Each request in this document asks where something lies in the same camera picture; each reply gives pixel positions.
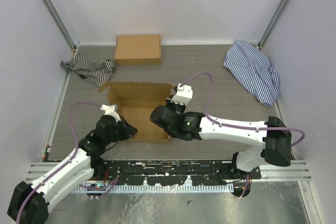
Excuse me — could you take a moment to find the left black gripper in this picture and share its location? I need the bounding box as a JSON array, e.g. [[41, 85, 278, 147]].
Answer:
[[105, 116, 138, 145]]

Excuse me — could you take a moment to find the cardboard box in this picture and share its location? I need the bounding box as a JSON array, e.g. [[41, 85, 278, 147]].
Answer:
[[99, 81, 174, 144], [114, 34, 161, 66]]

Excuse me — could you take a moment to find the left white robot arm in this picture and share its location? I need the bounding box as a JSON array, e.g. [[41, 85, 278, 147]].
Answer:
[[7, 115, 137, 223]]

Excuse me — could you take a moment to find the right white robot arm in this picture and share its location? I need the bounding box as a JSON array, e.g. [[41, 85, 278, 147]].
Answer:
[[150, 102, 291, 179]]

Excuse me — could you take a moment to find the folded closed cardboard box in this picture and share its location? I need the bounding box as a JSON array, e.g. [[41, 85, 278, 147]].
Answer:
[[114, 34, 161, 66]]

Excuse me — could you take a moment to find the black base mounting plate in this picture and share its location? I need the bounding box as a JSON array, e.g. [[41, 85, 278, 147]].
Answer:
[[91, 159, 247, 186]]

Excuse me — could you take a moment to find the black white striped cloth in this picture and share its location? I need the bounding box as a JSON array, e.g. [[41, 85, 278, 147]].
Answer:
[[60, 52, 116, 88]]

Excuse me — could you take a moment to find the blue white striped cloth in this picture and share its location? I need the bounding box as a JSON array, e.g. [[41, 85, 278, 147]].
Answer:
[[223, 40, 280, 108]]

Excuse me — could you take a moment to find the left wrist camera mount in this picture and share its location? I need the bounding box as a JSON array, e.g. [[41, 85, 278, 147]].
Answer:
[[100, 104, 121, 122]]

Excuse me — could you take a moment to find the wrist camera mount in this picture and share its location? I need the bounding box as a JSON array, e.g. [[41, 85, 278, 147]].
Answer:
[[171, 83, 193, 106], [100, 104, 121, 122]]

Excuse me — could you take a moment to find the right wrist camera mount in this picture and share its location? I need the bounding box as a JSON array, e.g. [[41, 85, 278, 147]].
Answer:
[[171, 83, 193, 106]]

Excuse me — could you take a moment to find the slotted grey cable duct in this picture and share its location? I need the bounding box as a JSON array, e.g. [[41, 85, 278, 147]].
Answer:
[[73, 183, 234, 194]]

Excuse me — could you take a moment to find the left aluminium frame post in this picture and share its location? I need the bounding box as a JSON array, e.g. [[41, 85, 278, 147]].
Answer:
[[42, 0, 78, 50]]

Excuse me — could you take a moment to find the aluminium frame post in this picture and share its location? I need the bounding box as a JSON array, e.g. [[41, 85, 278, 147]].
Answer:
[[42, 0, 78, 50], [257, 0, 290, 49]]

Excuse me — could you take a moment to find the aluminium front rail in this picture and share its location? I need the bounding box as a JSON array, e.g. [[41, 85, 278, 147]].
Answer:
[[26, 161, 312, 182]]

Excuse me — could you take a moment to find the right aluminium frame post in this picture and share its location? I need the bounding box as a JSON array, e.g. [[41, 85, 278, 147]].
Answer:
[[257, 0, 290, 49]]

